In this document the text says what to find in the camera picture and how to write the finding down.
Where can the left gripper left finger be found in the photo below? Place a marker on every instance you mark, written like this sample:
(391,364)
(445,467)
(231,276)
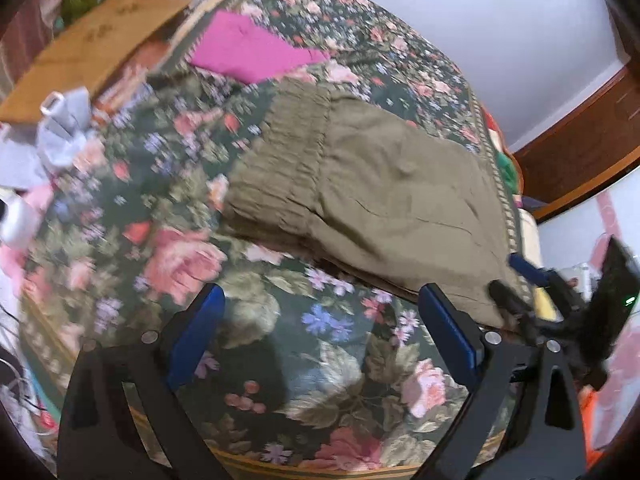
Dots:
(186,337)

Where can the white crumpled cloth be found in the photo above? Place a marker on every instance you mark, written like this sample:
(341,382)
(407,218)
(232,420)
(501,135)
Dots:
(32,155)

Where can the dark floral bedspread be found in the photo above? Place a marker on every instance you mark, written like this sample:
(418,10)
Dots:
(314,375)

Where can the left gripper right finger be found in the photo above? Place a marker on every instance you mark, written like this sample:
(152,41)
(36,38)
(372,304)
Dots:
(457,337)

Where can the pink folded cloth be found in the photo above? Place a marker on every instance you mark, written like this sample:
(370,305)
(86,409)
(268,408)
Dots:
(234,46)

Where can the wooden bedside board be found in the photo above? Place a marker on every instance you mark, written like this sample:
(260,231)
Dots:
(87,53)

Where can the olive brown pants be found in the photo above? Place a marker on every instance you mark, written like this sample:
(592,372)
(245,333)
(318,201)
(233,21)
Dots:
(347,183)

